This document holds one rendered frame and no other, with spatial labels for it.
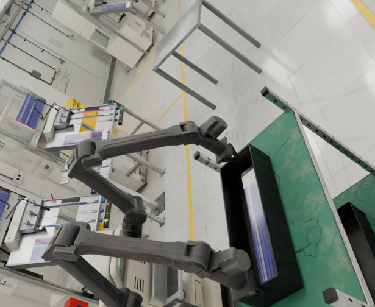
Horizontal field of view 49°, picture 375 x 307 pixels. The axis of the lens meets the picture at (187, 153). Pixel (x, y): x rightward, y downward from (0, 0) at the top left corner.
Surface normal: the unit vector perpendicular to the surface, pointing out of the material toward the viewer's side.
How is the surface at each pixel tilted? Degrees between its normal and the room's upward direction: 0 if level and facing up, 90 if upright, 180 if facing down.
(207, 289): 8
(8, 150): 90
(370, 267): 0
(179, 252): 49
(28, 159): 90
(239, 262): 91
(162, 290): 90
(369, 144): 0
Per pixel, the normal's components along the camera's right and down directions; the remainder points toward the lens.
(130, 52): 0.04, 0.66
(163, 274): 0.62, -0.59
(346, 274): -0.78, -0.44
